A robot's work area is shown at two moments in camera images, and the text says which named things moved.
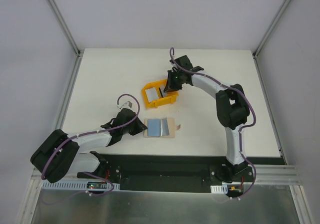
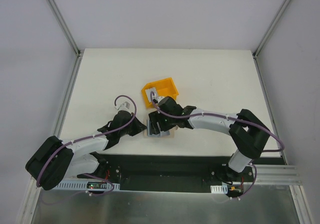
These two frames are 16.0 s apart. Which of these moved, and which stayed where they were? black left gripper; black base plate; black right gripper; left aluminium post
Moved: black right gripper
Stayed: left aluminium post; black base plate; black left gripper
